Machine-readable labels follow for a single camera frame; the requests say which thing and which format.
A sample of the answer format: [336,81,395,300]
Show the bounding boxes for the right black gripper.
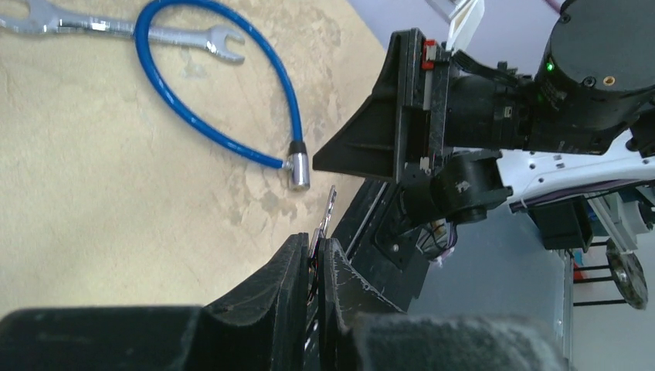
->
[312,29,530,182]

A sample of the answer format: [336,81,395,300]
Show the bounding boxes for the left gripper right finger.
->
[317,238,568,370]

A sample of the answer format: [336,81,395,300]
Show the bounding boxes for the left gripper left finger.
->
[1,233,309,370]

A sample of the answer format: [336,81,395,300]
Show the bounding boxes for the blue cable lock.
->
[134,1,311,192]

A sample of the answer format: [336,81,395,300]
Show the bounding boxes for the small silver keys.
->
[308,185,337,262]

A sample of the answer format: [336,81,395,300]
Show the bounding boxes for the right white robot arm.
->
[313,1,654,228]

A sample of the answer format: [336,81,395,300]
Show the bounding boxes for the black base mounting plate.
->
[331,179,429,311]

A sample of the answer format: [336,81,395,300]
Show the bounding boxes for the silver open-end wrench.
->
[1,1,245,64]

